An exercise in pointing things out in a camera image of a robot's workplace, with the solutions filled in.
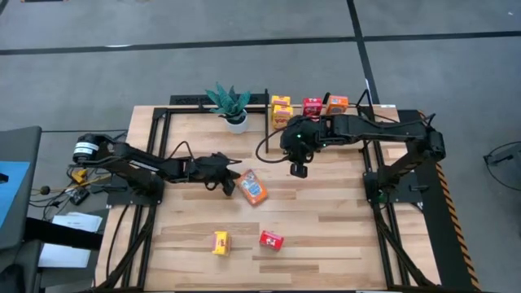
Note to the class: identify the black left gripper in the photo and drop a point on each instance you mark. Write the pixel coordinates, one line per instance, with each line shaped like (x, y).
(211, 169)

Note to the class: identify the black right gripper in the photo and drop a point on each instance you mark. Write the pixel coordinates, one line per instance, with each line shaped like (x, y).
(301, 138)

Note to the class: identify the orange Mini Wheats cereal box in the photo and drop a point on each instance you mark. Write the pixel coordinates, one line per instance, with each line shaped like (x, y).
(337, 106)
(252, 188)

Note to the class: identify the yellow Corn Pops cereal box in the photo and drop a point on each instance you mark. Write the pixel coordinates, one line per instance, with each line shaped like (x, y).
(282, 117)
(281, 101)
(221, 243)

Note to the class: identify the red Froot Loops cereal box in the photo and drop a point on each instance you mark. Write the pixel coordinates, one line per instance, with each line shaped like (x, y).
(312, 112)
(312, 101)
(271, 240)

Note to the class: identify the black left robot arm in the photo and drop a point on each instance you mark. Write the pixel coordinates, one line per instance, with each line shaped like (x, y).
(134, 160)

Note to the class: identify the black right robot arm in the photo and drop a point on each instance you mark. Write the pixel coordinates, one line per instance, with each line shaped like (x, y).
(386, 128)

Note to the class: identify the wooden shelf board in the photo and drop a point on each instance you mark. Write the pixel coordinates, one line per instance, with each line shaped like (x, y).
(298, 110)

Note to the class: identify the black shelf divider bar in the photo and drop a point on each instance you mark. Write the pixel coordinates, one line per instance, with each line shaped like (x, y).
(266, 138)

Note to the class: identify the snake plant in white pot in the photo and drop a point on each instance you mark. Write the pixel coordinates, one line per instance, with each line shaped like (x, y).
(237, 124)

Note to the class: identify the black perforated panel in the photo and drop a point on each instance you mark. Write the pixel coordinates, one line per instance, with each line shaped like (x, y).
(191, 99)

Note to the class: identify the yellow clamp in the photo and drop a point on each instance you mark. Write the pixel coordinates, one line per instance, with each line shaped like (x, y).
(79, 176)

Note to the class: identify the small black box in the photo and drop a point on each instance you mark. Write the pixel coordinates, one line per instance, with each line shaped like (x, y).
(79, 197)

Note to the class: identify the white paper sheets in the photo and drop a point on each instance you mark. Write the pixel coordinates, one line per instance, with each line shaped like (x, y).
(69, 254)

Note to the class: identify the grey chair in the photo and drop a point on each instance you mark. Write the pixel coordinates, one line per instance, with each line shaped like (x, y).
(24, 146)

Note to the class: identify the blue board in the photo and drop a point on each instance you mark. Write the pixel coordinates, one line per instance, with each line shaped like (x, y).
(12, 191)

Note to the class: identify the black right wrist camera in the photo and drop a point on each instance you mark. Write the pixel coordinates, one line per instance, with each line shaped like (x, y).
(299, 170)

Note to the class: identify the black metal rail bracket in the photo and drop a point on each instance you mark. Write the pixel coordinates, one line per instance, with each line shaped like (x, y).
(368, 93)

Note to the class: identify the black aluminium table frame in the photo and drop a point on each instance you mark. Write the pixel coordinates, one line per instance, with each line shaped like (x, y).
(183, 110)

